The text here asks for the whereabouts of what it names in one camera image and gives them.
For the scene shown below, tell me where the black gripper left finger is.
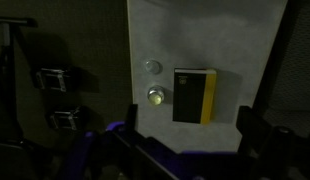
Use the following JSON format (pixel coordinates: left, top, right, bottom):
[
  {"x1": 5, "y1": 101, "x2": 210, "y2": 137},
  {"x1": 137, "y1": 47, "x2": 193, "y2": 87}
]
[{"x1": 124, "y1": 103, "x2": 139, "y2": 132}]

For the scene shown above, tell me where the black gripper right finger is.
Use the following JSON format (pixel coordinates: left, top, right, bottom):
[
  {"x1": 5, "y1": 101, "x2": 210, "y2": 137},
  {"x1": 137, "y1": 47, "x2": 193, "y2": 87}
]
[{"x1": 235, "y1": 105, "x2": 275, "y2": 156}]

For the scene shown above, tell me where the small clear glass object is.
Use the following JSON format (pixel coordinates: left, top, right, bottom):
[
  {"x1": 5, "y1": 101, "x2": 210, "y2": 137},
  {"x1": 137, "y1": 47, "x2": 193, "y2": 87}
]
[{"x1": 146, "y1": 85, "x2": 166, "y2": 107}]

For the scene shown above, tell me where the black book yellow spine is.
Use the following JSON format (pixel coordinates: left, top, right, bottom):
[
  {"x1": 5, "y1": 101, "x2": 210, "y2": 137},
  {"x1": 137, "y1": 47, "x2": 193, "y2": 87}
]
[{"x1": 172, "y1": 67, "x2": 218, "y2": 126}]

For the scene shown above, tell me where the black metal bracket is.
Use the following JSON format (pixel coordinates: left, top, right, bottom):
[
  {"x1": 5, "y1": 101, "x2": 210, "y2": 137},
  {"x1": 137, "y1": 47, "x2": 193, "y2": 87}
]
[
  {"x1": 46, "y1": 106, "x2": 89, "y2": 133},
  {"x1": 32, "y1": 66, "x2": 81, "y2": 93}
]

